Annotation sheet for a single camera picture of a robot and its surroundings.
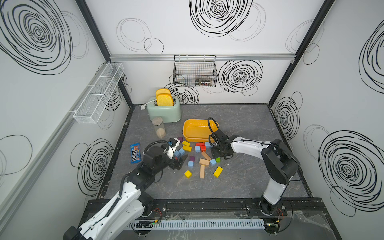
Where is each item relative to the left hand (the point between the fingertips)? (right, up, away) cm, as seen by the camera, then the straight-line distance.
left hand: (180, 150), depth 76 cm
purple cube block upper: (-1, +3, +23) cm, 23 cm away
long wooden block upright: (+12, -14, +9) cm, 21 cm away
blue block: (+18, -9, +11) cm, 23 cm away
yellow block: (+3, -3, +18) cm, 18 cm away
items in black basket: (+13, +38, +11) cm, 41 cm away
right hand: (+22, -6, +17) cm, 29 cm away
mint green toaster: (-11, +19, +29) cm, 37 cm away
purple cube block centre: (+6, -8, +15) cm, 18 cm away
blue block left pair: (0, -4, +16) cm, 16 cm away
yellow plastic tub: (+11, +8, +30) cm, 33 cm away
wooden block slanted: (+15, -7, +15) cm, 23 cm away
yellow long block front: (+21, -14, +9) cm, 27 cm away
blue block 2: (+5, -10, +11) cm, 16 cm away
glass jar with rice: (-15, +14, +15) cm, 26 cm away
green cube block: (+22, -8, +12) cm, 26 cm away
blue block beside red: (+9, -3, +18) cm, 20 cm away
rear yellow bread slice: (-13, +35, +22) cm, 43 cm away
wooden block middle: (+13, -9, +11) cm, 20 cm away
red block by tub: (+13, -1, +20) cm, 24 cm away
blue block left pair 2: (-3, -5, +15) cm, 16 cm away
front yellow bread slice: (-12, +29, +20) cm, 37 cm away
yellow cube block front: (+4, -15, +7) cm, 17 cm away
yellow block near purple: (+2, 0, +20) cm, 21 cm away
